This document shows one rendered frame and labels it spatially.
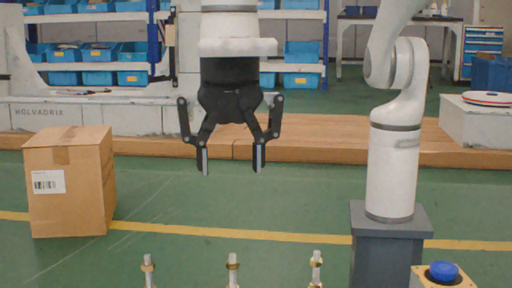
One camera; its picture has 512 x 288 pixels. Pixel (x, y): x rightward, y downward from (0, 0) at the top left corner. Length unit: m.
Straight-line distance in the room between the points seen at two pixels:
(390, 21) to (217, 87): 0.32
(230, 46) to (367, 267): 0.54
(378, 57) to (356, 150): 1.53
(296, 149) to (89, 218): 1.11
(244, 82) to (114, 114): 2.05
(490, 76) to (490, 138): 2.42
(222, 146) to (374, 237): 1.58
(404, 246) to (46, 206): 1.11
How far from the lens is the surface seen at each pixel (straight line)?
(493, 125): 2.50
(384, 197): 0.90
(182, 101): 0.60
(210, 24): 0.59
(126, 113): 2.58
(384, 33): 0.81
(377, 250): 0.91
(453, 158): 2.41
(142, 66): 5.34
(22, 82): 3.06
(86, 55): 5.64
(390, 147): 0.87
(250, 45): 0.54
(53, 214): 1.62
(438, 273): 0.70
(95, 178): 1.56
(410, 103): 0.87
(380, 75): 0.84
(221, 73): 0.58
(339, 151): 2.33
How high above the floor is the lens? 0.65
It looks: 14 degrees down
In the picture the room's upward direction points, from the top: straight up
